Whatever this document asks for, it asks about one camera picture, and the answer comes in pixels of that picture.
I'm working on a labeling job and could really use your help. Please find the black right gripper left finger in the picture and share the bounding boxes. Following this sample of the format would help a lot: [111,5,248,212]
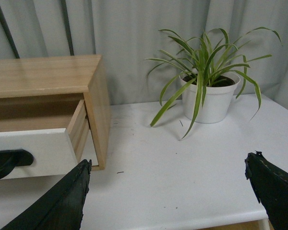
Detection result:
[2,160,92,230]

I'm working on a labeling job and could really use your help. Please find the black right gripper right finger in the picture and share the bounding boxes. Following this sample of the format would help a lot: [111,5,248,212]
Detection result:
[245,151,288,230]

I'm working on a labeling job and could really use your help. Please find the white front wooden drawer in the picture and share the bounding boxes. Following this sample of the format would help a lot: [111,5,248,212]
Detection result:
[0,99,89,179]

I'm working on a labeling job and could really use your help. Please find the light wooden drawer cabinet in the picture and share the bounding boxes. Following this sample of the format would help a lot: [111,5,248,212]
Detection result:
[0,55,111,170]

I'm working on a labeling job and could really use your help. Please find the white plant pot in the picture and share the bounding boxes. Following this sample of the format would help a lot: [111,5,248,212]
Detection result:
[182,72,240,124]

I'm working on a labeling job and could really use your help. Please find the green spider plant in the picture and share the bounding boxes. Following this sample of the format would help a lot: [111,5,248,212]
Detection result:
[150,28,270,130]

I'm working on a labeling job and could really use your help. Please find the grey curtain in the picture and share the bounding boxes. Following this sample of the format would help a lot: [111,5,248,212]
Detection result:
[0,0,288,109]

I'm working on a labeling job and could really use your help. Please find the black drawer handle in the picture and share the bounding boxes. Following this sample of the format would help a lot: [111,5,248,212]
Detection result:
[0,149,34,179]

